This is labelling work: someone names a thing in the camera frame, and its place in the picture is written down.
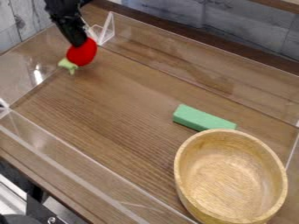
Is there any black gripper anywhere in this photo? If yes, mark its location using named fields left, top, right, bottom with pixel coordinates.
left=44, top=0, right=88, bottom=47

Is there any red plush fruit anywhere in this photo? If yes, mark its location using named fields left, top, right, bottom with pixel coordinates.
left=58, top=38, right=99, bottom=75

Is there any green foam block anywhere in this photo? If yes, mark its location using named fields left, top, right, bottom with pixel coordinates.
left=172, top=104, right=237, bottom=131

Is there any wooden bowl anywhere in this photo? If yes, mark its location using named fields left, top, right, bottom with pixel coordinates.
left=173, top=129, right=288, bottom=224

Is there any black metal bracket bottom left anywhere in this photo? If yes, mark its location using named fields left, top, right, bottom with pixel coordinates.
left=25, top=195, right=66, bottom=224

